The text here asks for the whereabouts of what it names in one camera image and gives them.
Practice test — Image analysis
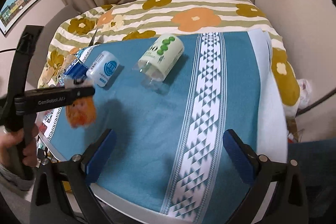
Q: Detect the white translucent blue-logo cup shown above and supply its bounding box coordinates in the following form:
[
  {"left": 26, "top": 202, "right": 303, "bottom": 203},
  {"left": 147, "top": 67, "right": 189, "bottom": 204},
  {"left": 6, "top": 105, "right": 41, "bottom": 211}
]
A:
[{"left": 86, "top": 51, "right": 120, "bottom": 88}]

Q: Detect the white plastic bag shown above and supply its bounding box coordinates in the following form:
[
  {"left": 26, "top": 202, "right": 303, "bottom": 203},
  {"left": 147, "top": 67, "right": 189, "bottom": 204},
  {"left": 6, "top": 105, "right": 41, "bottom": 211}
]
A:
[{"left": 297, "top": 79, "right": 312, "bottom": 109}]

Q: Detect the teal patterned cloth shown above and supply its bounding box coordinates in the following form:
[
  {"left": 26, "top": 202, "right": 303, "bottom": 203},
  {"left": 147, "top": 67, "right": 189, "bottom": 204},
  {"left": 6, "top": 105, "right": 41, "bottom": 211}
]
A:
[{"left": 42, "top": 29, "right": 287, "bottom": 223}]

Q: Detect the person's left hand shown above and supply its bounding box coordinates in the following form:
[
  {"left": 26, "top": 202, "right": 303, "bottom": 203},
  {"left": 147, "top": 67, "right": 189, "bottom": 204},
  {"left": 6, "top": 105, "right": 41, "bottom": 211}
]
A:
[{"left": 1, "top": 125, "right": 39, "bottom": 169}]

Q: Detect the green label clear cup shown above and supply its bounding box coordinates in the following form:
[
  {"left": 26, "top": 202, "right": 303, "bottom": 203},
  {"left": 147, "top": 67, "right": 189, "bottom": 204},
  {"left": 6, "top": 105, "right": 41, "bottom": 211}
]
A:
[{"left": 133, "top": 34, "right": 185, "bottom": 93}]

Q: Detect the orange cartoon bottle cup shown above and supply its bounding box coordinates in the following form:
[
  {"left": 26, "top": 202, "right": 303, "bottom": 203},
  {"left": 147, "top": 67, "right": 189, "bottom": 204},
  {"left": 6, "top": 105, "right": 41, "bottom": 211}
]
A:
[{"left": 64, "top": 77, "right": 97, "bottom": 128}]

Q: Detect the black cable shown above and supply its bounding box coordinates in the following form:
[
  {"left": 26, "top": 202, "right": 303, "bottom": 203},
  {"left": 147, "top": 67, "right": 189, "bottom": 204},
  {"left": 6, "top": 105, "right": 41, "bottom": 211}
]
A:
[{"left": 295, "top": 88, "right": 336, "bottom": 117}]

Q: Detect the person's teal trouser leg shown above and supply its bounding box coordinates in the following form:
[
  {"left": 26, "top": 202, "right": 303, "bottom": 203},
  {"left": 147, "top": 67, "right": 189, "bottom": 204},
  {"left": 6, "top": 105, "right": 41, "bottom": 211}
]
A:
[{"left": 288, "top": 138, "right": 336, "bottom": 187}]

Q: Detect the floral striped quilt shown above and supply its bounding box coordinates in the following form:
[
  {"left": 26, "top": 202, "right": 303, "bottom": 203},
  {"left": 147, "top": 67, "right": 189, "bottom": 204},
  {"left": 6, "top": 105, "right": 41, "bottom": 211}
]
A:
[{"left": 38, "top": 0, "right": 300, "bottom": 117}]

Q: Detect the blue label clear cup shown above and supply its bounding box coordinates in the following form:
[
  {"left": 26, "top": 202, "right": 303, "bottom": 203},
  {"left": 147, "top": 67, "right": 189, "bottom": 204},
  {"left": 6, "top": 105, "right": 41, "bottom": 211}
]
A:
[{"left": 63, "top": 57, "right": 88, "bottom": 85}]

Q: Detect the framed picture on wall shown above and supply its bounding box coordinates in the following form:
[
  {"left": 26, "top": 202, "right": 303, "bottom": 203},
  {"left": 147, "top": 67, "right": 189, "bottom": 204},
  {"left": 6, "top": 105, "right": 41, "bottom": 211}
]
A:
[{"left": 0, "top": 0, "right": 47, "bottom": 37}]

